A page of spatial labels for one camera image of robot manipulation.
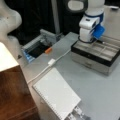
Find brown wooden shelf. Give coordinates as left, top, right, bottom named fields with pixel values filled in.
left=0, top=66, right=40, bottom=120

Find metal binder clips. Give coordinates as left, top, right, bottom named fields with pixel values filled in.
left=66, top=106, right=91, bottom=120

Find white spiral notebook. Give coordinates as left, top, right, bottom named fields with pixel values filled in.
left=33, top=68, right=81, bottom=120

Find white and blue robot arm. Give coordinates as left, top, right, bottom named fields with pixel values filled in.
left=66, top=0, right=105, bottom=43

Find grey metal bin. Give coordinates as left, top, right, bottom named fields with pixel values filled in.
left=22, top=29, right=62, bottom=62

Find blue and white gripper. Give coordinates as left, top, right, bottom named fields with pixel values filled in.
left=79, top=16, right=105, bottom=43

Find grey compartment tray box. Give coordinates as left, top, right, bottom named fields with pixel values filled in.
left=71, top=36, right=120, bottom=75

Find orange handled tool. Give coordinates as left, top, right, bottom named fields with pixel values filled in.
left=45, top=47, right=52, bottom=54

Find white cable with inline box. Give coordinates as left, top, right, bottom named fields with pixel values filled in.
left=26, top=53, right=73, bottom=85

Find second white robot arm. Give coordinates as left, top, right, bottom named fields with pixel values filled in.
left=0, top=0, right=23, bottom=72

